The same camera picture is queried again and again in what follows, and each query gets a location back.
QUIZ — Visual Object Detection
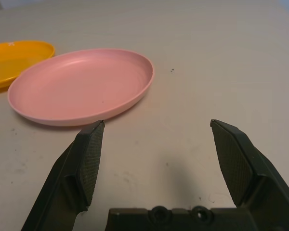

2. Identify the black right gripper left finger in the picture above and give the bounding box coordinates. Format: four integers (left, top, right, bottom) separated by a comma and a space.
20, 119, 105, 231

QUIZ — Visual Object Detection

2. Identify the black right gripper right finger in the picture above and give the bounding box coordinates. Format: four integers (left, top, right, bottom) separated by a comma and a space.
210, 119, 289, 231

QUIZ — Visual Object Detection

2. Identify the pink plastic plate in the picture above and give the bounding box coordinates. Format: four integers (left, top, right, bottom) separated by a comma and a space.
7, 48, 155, 127

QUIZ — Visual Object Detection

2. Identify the yellow plastic plate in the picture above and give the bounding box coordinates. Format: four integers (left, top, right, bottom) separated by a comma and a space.
0, 40, 56, 91

